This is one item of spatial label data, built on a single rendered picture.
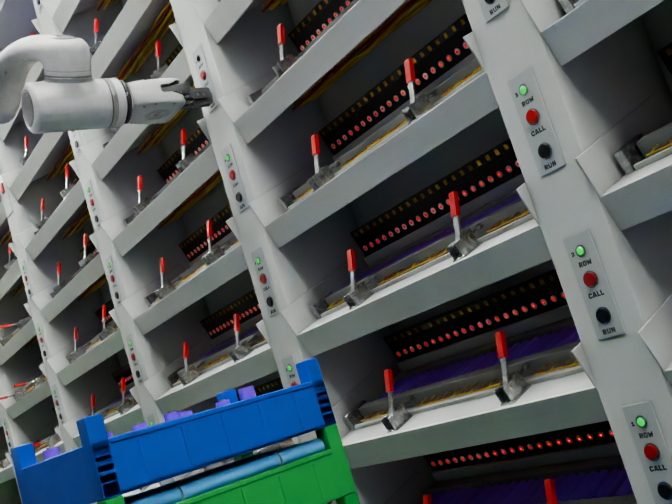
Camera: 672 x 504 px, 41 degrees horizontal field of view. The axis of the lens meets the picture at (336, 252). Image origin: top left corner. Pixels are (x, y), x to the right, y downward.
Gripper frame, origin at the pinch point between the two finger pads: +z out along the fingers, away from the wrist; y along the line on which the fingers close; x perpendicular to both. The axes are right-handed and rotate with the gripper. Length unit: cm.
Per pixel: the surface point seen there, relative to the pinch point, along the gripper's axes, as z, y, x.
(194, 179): 3.3, -17.2, -10.0
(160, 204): 2.9, -34.6, -9.0
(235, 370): 3, -22, -48
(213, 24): 3.0, 7.0, 10.9
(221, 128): 2.4, 0.2, -6.5
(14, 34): 9, -116, 75
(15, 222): 2, -138, 22
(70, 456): -52, 47, -58
